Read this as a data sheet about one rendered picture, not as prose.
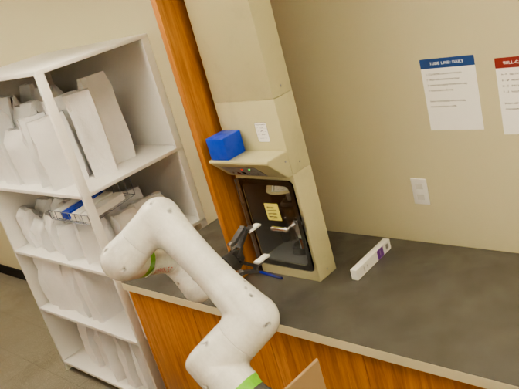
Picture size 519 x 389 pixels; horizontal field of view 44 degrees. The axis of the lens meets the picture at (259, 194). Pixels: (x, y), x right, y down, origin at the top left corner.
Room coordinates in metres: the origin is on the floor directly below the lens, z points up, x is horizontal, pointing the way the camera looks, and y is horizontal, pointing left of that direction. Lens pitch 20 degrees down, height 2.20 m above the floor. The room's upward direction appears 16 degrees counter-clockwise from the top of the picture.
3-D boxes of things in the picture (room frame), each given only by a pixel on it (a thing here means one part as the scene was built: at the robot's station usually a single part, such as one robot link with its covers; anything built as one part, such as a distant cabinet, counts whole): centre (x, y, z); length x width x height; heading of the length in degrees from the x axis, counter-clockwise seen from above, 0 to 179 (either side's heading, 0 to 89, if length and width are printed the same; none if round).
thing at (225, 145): (2.43, 0.08, 1.56); 0.10 x 0.10 x 0.09; 43
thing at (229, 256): (2.15, 0.16, 1.20); 0.09 x 0.07 x 0.08; 133
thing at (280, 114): (2.49, -0.12, 1.33); 0.32 x 0.25 x 0.77; 43
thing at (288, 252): (2.39, -0.03, 1.19); 0.30 x 0.01 x 0.40; 42
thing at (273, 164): (2.36, 0.01, 1.46); 0.32 x 0.12 x 0.10; 43
